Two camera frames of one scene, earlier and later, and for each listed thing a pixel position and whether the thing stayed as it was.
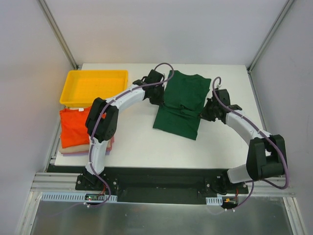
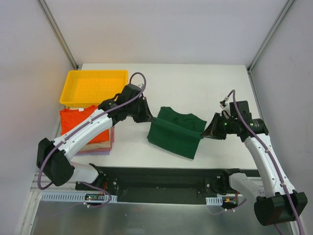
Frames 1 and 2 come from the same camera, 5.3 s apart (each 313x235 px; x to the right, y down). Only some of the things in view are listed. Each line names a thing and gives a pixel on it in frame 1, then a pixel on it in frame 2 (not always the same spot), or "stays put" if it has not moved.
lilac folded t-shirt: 81,154 stays put
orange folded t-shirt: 73,129 stays put
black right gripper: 208,111 to 217,126
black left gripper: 158,95 to 143,110
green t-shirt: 184,95 to 179,132
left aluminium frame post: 45,9 stays put
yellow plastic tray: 80,88 stays put
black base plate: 162,185 stays put
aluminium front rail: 56,181 stays put
